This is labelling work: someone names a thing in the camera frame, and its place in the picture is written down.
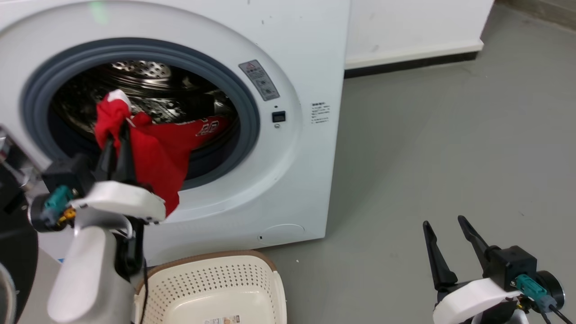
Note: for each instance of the small printed text label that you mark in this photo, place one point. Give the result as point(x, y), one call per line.
point(320, 112)

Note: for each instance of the black skirting strip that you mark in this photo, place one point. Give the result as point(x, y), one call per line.
point(409, 63)

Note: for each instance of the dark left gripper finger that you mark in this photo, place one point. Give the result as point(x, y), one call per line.
point(105, 159)
point(125, 155)

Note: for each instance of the red garment with white print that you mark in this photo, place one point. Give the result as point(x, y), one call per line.
point(157, 153)

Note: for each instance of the black door lock latch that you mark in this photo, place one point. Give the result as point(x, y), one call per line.
point(278, 116)

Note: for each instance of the printed sticker in basket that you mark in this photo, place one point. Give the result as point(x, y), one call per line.
point(221, 320)

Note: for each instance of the perforated steel washer drum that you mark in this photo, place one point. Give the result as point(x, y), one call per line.
point(153, 85)

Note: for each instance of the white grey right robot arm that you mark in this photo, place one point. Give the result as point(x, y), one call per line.
point(546, 288)

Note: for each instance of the cream perforated laundry basket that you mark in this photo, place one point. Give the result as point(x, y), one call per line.
point(216, 288)

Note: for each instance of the dark glass washing machine door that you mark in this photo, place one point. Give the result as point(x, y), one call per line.
point(13, 243)

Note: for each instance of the grey rubber door gasket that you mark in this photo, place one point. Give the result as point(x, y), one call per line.
point(249, 112)

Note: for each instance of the grey warning label sticker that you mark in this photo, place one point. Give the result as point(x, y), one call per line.
point(259, 80)

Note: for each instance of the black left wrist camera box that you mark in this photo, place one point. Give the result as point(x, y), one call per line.
point(67, 173)

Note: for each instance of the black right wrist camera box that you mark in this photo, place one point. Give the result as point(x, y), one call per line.
point(513, 265)

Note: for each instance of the white front-load washing machine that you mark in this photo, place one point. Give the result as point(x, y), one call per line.
point(292, 180)

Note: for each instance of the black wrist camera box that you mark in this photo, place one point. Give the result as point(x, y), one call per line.
point(67, 173)
point(513, 265)

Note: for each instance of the round filter cover flap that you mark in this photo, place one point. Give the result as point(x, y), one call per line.
point(282, 234)

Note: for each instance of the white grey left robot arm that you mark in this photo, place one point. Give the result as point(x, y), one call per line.
point(87, 279)

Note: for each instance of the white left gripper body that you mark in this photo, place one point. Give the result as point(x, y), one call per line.
point(121, 200)

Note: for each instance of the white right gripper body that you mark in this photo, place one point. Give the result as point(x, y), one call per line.
point(472, 299)

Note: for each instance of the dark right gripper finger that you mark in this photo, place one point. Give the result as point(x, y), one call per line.
point(474, 240)
point(438, 256)

